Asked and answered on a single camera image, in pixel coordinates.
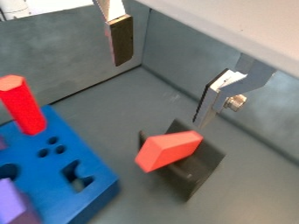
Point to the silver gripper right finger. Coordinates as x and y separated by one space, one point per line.
223 92

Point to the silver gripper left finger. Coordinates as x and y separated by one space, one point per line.
118 29

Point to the red rectangular block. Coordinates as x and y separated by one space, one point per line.
165 149

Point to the black curved fixture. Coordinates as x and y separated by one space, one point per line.
186 173

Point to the blue peg board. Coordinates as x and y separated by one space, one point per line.
56 170

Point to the red hexagonal peg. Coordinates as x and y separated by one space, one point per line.
21 105

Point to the purple rectangular block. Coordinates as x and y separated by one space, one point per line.
14 208

